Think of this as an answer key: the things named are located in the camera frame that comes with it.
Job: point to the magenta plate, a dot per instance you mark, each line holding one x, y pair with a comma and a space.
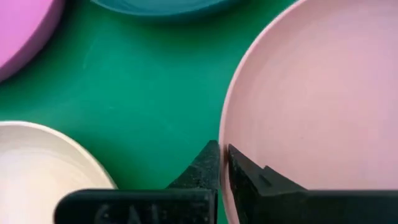
21, 28

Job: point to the cream white plate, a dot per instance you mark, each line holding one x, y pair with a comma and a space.
37, 168

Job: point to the light pink plate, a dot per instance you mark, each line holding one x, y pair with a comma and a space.
311, 93

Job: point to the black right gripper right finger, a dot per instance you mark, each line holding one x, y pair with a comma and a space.
280, 202

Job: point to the teal plate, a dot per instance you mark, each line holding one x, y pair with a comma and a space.
161, 6

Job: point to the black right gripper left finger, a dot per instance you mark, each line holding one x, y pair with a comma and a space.
192, 199

